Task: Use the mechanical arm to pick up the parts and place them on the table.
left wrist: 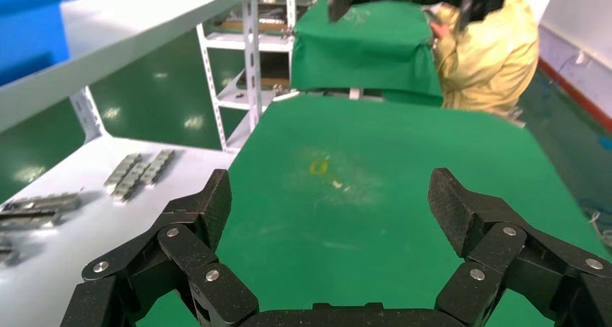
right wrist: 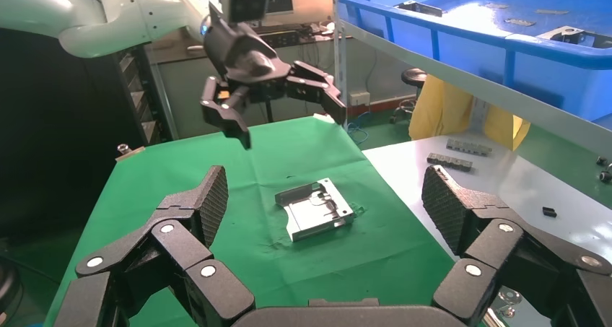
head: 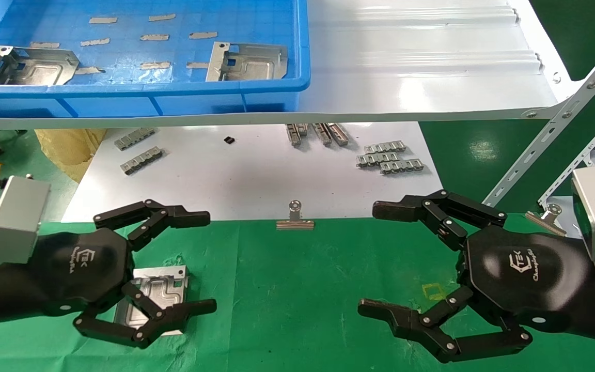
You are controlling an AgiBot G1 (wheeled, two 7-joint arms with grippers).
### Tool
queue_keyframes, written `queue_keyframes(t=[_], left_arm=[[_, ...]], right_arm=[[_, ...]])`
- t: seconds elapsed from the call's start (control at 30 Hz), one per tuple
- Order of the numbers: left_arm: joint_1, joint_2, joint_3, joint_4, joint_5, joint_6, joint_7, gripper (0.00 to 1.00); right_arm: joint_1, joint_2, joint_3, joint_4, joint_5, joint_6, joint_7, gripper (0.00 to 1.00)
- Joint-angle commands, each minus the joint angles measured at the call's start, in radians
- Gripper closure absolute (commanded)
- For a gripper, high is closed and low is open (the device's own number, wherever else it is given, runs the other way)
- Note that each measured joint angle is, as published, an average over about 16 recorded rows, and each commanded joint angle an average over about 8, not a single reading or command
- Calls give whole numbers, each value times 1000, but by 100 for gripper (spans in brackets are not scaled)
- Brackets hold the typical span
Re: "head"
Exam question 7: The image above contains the stamped sheet metal bracket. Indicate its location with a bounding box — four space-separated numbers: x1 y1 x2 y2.
0 45 80 86
206 42 289 82
114 265 191 335

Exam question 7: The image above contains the thin perforated white shelf strut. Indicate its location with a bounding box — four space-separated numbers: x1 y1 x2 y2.
538 101 595 205

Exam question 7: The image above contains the blue plastic bin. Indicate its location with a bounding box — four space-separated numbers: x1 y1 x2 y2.
0 0 311 118

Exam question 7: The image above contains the white metal shelf board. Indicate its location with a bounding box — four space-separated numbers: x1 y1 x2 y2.
0 0 587 131

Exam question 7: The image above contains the yellow plastic bag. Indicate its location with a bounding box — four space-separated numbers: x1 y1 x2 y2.
34 128 108 184

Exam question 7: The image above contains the silver binder clip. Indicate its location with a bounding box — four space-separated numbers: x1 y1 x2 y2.
525 203 568 237
276 200 315 231

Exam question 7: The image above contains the left wrist camera silver box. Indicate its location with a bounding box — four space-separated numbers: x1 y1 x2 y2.
0 176 51 267

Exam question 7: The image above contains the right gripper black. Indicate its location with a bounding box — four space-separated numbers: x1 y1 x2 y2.
358 190 593 364

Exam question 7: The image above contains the wide perforated white shelf post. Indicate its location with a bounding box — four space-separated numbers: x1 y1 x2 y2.
483 28 595 207

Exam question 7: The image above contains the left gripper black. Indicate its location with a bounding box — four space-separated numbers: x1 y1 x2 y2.
34 199 217 349

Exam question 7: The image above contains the green table cloth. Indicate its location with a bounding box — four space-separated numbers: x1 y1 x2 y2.
0 217 595 372

